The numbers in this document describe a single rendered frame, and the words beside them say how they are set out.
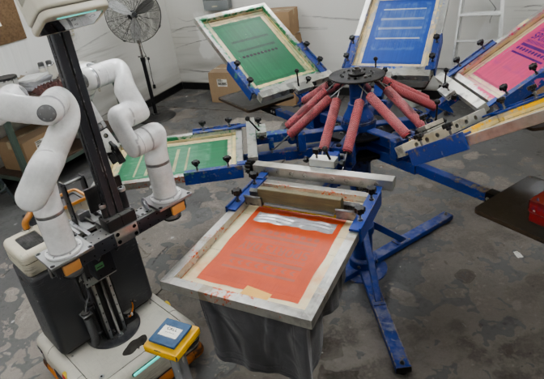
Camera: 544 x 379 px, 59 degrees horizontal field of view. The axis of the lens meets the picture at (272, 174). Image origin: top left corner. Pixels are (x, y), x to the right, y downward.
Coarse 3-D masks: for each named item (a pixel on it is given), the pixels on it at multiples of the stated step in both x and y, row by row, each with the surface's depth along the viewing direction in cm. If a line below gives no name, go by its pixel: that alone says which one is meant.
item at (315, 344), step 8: (344, 272) 204; (344, 280) 206; (336, 288) 191; (336, 296) 192; (328, 304) 188; (336, 304) 193; (328, 312) 189; (320, 320) 179; (320, 328) 179; (312, 336) 175; (320, 336) 180; (312, 344) 177; (320, 344) 182; (312, 352) 179; (320, 352) 183; (312, 360) 181; (312, 368) 182
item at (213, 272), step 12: (252, 216) 208; (240, 228) 201; (252, 228) 200; (264, 228) 199; (276, 228) 198; (288, 228) 197; (228, 240) 194; (240, 240) 194; (228, 252) 187; (216, 264) 181; (204, 276) 176; (216, 276) 175; (228, 276) 174; (240, 276) 173; (252, 276) 173; (240, 288) 167
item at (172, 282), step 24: (312, 192) 217; (336, 192) 211; (360, 192) 209; (216, 240) 195; (192, 264) 181; (336, 264) 168; (168, 288) 170; (192, 288) 165; (216, 288) 164; (264, 312) 153; (288, 312) 150; (312, 312) 149
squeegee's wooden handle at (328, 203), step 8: (264, 192) 207; (272, 192) 205; (280, 192) 204; (288, 192) 202; (296, 192) 201; (304, 192) 201; (264, 200) 210; (272, 200) 208; (280, 200) 206; (288, 200) 204; (296, 200) 202; (304, 200) 200; (312, 200) 198; (320, 200) 196; (328, 200) 194; (336, 200) 193; (312, 208) 200; (320, 208) 198; (328, 208) 196
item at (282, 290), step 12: (300, 216) 204; (312, 216) 203; (324, 216) 202; (300, 228) 196; (336, 228) 193; (324, 240) 187; (312, 252) 181; (324, 252) 180; (312, 264) 175; (264, 276) 172; (300, 276) 169; (264, 288) 166; (276, 288) 165; (288, 288) 165; (300, 288) 164; (288, 300) 159
